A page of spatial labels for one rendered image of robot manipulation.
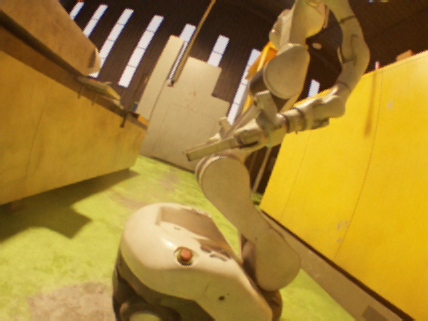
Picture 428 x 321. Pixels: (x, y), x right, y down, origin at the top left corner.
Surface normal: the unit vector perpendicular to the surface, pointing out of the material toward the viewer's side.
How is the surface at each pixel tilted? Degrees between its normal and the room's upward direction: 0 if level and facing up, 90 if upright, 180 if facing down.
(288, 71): 90
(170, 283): 90
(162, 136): 90
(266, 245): 91
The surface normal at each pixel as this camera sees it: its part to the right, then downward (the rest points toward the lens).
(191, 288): 0.17, 0.06
